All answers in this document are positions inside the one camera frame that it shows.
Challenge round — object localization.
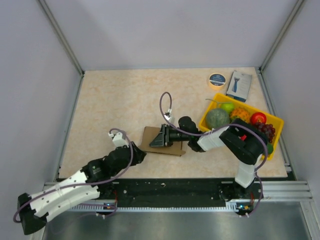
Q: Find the brown cardboard box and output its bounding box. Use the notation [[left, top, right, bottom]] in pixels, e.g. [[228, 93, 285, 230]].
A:
[[138, 126, 186, 157]]

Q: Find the blue razor retail box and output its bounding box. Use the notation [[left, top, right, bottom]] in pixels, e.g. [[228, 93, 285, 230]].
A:
[[225, 70, 253, 103]]

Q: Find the red tomato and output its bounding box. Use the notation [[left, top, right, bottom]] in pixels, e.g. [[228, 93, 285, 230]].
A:
[[250, 112, 267, 125]]

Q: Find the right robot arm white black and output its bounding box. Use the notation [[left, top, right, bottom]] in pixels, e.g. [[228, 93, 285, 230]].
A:
[[149, 116, 268, 198]]

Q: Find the green avocado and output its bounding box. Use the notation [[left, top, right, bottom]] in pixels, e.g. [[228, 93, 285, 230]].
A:
[[266, 142, 274, 156]]

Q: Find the green apple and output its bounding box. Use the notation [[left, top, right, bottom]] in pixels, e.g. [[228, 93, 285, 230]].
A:
[[220, 102, 235, 114]]

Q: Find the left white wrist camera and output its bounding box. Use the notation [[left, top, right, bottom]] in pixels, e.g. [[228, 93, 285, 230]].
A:
[[108, 131, 129, 148]]

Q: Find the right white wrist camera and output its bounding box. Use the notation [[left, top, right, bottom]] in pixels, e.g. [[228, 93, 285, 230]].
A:
[[164, 108, 175, 124]]

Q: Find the toy pineapple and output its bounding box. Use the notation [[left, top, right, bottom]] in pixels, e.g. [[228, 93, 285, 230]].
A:
[[229, 107, 251, 123]]

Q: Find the yellow plastic bin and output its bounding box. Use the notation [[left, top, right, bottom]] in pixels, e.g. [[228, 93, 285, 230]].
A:
[[198, 93, 284, 151]]

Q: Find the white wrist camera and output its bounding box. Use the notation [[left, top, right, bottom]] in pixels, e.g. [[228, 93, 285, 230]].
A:
[[108, 131, 129, 148], [164, 108, 175, 124]]

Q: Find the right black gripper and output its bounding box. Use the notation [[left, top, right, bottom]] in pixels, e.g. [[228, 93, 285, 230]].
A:
[[149, 123, 191, 147]]

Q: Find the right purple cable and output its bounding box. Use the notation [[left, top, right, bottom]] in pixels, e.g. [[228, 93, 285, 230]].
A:
[[159, 91, 268, 217]]

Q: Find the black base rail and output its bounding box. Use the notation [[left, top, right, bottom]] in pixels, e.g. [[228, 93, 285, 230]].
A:
[[98, 178, 262, 208]]

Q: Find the green round melon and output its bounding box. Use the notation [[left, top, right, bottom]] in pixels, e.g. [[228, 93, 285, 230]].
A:
[[205, 108, 230, 130]]

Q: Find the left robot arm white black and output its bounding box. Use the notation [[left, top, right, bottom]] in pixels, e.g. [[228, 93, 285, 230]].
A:
[[14, 142, 147, 235]]

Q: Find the purple grapes bunch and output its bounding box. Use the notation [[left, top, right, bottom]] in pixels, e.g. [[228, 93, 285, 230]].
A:
[[253, 122, 276, 143]]

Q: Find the yellow masking tape roll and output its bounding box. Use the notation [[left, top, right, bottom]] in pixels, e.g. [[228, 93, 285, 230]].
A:
[[208, 73, 226, 91]]

